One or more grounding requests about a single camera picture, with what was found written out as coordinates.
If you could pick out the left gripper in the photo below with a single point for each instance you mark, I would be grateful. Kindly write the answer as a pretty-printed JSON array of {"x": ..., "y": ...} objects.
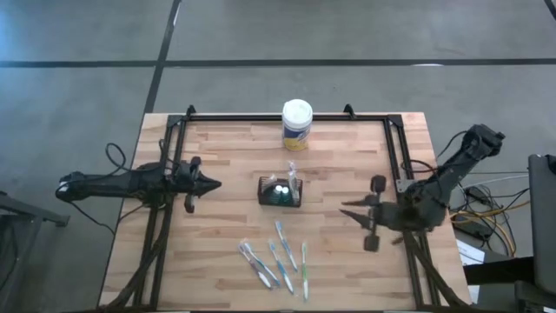
[{"x": 187, "y": 182}]

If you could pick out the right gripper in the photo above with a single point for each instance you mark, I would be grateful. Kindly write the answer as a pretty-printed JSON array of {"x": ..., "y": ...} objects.
[{"x": 388, "y": 216}]

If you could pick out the green toothbrush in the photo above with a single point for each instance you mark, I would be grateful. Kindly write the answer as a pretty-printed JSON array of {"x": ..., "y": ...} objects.
[
  {"x": 304, "y": 269},
  {"x": 297, "y": 191}
]

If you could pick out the blue toothbrush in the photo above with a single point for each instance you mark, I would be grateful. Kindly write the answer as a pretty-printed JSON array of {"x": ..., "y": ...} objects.
[
  {"x": 281, "y": 267},
  {"x": 286, "y": 246},
  {"x": 262, "y": 265}
]

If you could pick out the purple grey toothbrush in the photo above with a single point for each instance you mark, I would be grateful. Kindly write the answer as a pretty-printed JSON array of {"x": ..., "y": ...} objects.
[{"x": 254, "y": 267}]

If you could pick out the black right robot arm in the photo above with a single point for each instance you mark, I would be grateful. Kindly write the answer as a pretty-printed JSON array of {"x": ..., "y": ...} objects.
[{"x": 456, "y": 165}]

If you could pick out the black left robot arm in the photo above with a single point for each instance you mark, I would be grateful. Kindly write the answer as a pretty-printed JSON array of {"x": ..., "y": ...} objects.
[{"x": 113, "y": 184}]

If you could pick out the white-lidded blue yellow wipes canister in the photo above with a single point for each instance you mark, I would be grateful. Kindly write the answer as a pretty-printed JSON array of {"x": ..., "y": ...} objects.
[{"x": 297, "y": 121}]

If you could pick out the black power brick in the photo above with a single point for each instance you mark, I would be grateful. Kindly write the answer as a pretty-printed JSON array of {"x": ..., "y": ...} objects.
[{"x": 473, "y": 230}]

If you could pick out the white paper sheet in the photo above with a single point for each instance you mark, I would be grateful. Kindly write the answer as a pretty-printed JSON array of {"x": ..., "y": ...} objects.
[{"x": 469, "y": 253}]

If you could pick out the dark grey panel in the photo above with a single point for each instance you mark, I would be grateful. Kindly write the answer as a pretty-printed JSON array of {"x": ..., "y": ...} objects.
[{"x": 543, "y": 217}]

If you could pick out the black metal stand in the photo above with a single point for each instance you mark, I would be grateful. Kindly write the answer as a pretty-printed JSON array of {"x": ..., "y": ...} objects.
[{"x": 26, "y": 211}]

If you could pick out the black aluminium rig frame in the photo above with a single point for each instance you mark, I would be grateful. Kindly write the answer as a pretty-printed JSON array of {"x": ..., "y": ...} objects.
[{"x": 243, "y": 117}]

